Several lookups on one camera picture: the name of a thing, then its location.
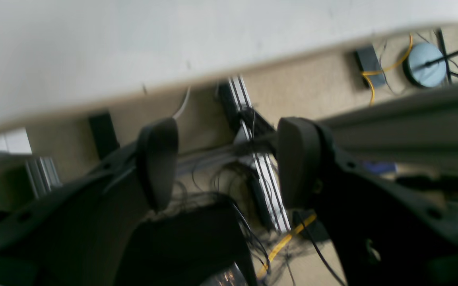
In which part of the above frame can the white cable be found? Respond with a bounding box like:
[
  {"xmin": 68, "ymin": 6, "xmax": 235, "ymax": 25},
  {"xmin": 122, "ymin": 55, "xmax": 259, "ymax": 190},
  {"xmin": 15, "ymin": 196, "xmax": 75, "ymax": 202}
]
[{"xmin": 173, "ymin": 85, "xmax": 192, "ymax": 120}]

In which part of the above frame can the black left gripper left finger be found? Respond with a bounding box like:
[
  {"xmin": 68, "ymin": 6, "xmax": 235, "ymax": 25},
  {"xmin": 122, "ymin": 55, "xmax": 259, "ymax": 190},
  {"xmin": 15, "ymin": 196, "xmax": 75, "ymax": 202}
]
[{"xmin": 0, "ymin": 118, "xmax": 179, "ymax": 286}]

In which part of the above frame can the black floor box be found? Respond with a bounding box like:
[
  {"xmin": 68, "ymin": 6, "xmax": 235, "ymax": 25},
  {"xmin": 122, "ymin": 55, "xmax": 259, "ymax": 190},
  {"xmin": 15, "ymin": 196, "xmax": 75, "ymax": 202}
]
[{"xmin": 354, "ymin": 45, "xmax": 386, "ymax": 88}]

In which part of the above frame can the round grey tripod base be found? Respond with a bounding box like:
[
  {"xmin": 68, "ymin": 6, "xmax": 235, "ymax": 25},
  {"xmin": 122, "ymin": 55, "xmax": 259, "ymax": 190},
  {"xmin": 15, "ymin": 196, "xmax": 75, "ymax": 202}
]
[{"xmin": 402, "ymin": 43, "xmax": 446, "ymax": 88}]

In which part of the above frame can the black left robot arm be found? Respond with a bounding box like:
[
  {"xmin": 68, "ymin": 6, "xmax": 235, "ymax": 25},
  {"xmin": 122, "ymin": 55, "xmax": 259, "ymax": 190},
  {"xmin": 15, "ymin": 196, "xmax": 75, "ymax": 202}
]
[{"xmin": 0, "ymin": 118, "xmax": 458, "ymax": 286}]

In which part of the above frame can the grey metal rack frame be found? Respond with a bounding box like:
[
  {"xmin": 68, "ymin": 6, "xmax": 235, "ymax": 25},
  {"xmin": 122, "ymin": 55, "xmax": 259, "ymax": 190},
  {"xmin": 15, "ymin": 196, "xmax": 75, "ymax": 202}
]
[{"xmin": 217, "ymin": 75, "xmax": 291, "ymax": 233}]

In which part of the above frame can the black tripod stand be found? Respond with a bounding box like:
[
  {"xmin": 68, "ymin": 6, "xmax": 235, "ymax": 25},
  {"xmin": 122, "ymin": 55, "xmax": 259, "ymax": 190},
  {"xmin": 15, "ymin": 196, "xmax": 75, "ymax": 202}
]
[{"xmin": 422, "ymin": 28, "xmax": 458, "ymax": 85}]

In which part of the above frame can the yellow cable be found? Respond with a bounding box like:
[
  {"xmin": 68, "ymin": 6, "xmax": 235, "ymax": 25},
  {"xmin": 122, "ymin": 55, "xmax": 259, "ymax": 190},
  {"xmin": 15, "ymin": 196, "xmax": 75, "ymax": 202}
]
[{"xmin": 255, "ymin": 34, "xmax": 414, "ymax": 278}]

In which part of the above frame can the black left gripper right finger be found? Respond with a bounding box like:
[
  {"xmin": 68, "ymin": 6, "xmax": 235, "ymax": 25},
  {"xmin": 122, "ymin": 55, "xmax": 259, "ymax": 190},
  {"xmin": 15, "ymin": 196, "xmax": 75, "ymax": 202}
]
[{"xmin": 277, "ymin": 117, "xmax": 458, "ymax": 286}]

